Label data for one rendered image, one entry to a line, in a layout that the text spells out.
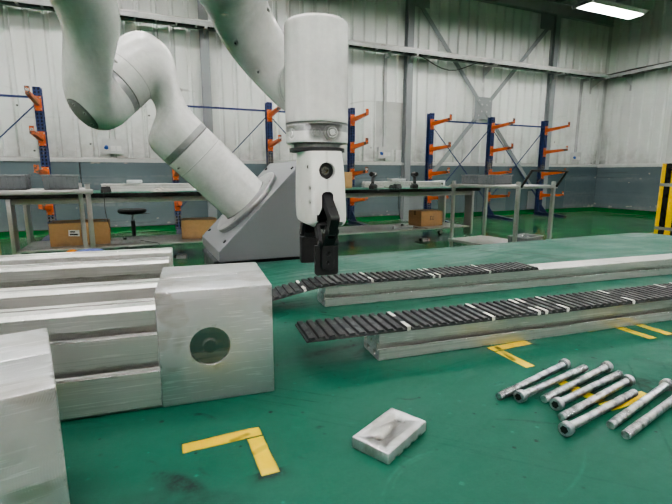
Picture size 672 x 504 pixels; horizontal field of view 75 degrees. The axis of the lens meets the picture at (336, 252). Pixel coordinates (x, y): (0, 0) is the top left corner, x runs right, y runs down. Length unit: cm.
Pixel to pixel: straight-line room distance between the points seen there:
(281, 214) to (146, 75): 39
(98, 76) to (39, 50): 744
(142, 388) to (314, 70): 40
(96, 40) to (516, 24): 1120
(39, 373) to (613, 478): 32
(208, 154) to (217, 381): 69
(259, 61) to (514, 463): 57
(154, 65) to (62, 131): 718
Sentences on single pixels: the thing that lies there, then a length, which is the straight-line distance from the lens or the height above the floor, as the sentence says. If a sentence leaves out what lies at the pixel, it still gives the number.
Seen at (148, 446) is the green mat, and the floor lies 78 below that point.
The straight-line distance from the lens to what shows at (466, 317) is 49.
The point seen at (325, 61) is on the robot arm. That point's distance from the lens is 59.
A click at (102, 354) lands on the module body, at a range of 38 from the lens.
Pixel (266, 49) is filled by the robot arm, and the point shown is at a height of 114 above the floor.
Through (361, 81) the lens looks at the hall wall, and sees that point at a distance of 927.
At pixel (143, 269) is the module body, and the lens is 55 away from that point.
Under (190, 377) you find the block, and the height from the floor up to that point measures 80.
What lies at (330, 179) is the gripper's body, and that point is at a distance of 56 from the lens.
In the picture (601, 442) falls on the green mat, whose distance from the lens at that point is 38.
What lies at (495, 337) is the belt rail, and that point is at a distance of 52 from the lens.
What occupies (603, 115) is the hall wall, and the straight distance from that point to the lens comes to 1376.
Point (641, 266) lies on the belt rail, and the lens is 97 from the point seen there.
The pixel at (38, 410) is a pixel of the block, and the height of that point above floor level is 87.
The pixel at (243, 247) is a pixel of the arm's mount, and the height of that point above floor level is 81.
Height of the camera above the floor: 96
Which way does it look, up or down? 10 degrees down
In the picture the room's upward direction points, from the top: straight up
